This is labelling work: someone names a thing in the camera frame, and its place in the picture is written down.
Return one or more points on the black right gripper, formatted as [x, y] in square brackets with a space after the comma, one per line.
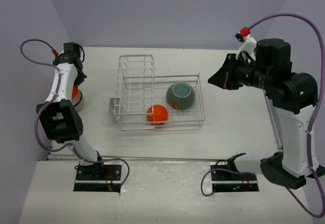
[225, 76]

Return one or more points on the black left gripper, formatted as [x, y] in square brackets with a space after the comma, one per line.
[79, 79]

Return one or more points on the large orange bowl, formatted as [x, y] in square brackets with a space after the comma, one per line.
[75, 92]

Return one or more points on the plain beige bowl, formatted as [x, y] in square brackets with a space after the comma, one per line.
[78, 101]

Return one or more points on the large teal ceramic bowl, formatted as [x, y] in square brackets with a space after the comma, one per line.
[180, 96]

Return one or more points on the white wire dish rack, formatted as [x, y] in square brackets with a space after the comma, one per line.
[138, 88]

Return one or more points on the small orange bowl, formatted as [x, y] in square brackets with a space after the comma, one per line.
[157, 115]

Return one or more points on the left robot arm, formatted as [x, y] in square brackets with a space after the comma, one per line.
[58, 116]

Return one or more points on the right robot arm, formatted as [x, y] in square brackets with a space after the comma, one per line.
[291, 99]

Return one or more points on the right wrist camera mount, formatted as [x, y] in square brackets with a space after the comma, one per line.
[248, 43]

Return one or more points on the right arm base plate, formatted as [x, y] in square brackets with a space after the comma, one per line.
[225, 182]

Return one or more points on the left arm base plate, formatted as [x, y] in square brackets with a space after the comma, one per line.
[98, 178]

